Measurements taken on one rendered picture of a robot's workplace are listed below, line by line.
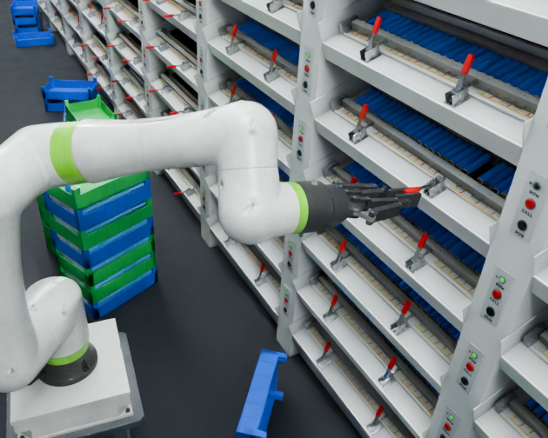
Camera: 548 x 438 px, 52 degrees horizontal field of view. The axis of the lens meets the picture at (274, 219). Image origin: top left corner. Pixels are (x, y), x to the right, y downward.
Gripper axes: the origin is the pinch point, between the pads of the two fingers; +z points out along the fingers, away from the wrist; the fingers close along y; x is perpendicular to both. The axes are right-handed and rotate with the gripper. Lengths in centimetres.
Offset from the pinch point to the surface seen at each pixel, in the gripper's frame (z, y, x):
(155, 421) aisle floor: -28, -39, -98
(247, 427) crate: -14, -11, -75
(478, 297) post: 8.1, 19.3, -11.9
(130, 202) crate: -21, -97, -54
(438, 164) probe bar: 11.1, -3.4, 5.3
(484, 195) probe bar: 10.9, 9.8, 5.0
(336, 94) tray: 11.2, -42.2, 6.4
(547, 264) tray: 8.5, 27.8, 1.7
